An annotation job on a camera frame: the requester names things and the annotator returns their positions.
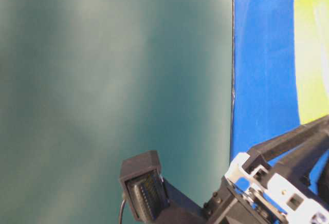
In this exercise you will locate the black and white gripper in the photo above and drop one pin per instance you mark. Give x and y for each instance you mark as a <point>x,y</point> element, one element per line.
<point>241,197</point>

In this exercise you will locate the yellow-green towel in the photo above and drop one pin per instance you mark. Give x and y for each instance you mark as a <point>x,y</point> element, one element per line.
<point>311,58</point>

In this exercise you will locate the blue table cover cloth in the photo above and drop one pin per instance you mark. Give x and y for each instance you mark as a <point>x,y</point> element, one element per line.
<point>264,92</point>

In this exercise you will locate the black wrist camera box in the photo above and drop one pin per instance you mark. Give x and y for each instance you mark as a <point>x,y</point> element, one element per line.
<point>152,198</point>

